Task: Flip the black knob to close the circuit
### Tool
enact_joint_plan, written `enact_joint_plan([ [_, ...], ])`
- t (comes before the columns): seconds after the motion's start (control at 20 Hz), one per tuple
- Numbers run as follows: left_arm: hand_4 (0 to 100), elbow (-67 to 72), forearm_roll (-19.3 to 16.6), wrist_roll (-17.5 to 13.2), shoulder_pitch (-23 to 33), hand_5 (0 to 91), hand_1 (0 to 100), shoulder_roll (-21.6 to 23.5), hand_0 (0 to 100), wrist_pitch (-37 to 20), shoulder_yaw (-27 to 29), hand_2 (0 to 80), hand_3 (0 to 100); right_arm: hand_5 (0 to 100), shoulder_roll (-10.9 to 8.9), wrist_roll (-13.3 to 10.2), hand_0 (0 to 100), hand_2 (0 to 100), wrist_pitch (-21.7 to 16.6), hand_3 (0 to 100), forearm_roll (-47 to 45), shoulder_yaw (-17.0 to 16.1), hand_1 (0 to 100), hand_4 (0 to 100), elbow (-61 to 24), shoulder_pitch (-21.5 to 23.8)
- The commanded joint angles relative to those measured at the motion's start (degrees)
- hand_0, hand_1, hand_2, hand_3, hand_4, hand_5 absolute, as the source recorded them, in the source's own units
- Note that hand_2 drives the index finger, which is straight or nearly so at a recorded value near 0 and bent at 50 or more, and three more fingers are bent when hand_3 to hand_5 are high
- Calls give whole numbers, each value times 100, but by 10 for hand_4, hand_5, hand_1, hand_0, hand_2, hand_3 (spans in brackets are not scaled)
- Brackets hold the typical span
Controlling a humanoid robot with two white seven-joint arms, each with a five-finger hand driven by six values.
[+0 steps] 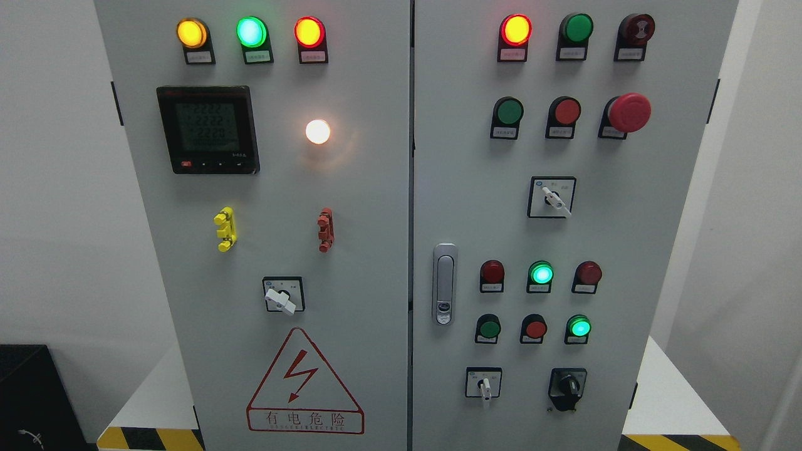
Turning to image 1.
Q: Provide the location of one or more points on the upper right white selector switch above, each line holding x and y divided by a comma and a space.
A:
551, 197

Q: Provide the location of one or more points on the green indicator top right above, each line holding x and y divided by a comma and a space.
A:
573, 37

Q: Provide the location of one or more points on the red terminal connector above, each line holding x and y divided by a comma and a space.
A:
325, 233

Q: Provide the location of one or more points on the red lit indicator top right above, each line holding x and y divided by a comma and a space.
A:
513, 41

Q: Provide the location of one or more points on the green lit indicator top left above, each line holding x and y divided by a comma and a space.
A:
253, 36

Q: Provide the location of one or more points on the green push button lower left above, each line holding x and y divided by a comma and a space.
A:
487, 330

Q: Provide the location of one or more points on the dark red buzzer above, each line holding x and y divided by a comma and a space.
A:
634, 33

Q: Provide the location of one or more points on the silver door latch handle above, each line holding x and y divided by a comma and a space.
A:
443, 273

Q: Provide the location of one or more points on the red emergency stop mushroom button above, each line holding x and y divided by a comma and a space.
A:
623, 114

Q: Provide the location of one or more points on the red electrical danger warning sticker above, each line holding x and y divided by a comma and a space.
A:
301, 393

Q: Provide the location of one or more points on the red indicator middle right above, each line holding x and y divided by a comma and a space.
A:
587, 276

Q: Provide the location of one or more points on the green push button upper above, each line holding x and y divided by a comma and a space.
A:
506, 116

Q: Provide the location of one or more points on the black box lower left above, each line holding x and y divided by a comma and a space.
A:
35, 410

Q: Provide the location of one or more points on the right grey cabinet door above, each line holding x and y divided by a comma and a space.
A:
473, 191

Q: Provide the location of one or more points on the green push button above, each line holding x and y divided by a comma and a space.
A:
487, 330
506, 116

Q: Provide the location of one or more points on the left white lever selector switch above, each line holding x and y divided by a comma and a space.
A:
284, 294

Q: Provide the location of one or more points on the lower white selector switch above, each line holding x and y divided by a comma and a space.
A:
483, 383

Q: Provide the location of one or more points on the green illuminated button lower right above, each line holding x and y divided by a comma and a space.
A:
577, 330

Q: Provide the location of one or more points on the red lit indicator top left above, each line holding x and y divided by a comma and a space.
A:
310, 34

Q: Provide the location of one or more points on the yellow indicator light top left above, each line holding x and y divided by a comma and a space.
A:
195, 39

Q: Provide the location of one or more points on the black rotary knob switch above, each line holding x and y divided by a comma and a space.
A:
566, 386

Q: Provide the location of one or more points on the red lit indicator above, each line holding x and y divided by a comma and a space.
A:
513, 41
310, 34

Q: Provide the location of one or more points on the green lit indicator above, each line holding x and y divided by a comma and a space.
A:
540, 276
253, 36

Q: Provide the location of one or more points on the white lit indicator lamp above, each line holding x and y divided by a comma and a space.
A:
318, 131

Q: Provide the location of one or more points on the green lit indicator middle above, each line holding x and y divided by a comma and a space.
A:
540, 276

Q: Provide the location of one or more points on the black digital power meter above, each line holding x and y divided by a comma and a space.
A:
209, 129

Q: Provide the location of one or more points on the grey cabinet door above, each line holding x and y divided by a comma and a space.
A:
357, 311
473, 191

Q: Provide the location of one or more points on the left grey cabinet door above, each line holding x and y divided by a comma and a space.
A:
357, 311

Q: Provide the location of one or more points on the red push button lower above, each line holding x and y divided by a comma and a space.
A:
533, 330

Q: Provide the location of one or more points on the white platform with hazard stripes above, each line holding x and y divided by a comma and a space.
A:
667, 414

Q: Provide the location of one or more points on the red push button upper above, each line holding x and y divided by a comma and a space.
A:
564, 111

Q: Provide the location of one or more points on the yellow terminal connector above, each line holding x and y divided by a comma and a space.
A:
226, 229

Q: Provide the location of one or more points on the dark red indicator middle left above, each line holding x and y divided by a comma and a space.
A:
491, 277

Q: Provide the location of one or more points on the red push button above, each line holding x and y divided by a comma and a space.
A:
564, 111
533, 330

